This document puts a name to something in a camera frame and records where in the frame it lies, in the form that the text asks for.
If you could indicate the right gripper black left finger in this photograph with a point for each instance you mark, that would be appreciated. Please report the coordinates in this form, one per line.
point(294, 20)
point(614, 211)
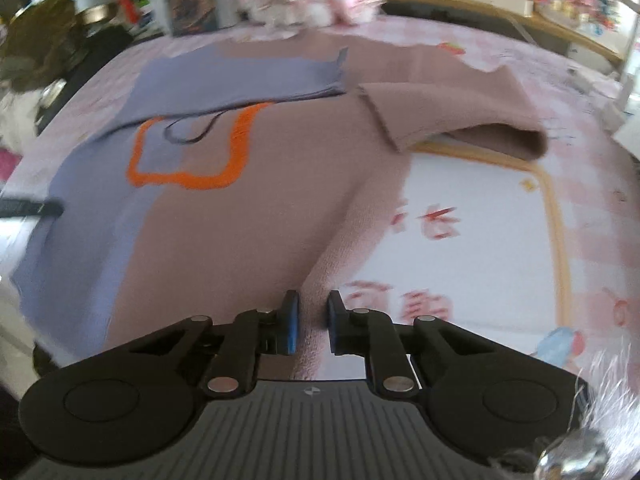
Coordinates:
point(135, 400)

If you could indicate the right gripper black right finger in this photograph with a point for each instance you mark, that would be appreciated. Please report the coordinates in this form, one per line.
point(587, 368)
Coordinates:
point(484, 400)

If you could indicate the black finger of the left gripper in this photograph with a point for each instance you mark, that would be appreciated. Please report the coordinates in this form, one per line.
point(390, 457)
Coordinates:
point(11, 208)

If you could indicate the pink and purple knit sweater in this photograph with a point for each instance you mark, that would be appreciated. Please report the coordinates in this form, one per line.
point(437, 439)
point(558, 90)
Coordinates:
point(241, 170)

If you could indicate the pink checkered table mat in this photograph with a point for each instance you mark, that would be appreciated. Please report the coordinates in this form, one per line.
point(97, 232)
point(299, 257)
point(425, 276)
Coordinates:
point(540, 255)

